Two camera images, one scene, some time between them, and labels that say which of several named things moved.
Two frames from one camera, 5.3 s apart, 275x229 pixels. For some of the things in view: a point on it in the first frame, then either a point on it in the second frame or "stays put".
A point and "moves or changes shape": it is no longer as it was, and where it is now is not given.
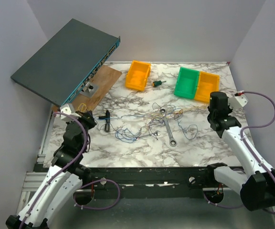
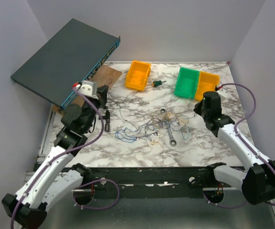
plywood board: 105,78 stays put
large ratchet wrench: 173,141 stays put
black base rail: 145,182 stays put
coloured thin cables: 149,123 moves or changes shape
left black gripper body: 87,123 to 100,103
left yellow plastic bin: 138,73 stays put
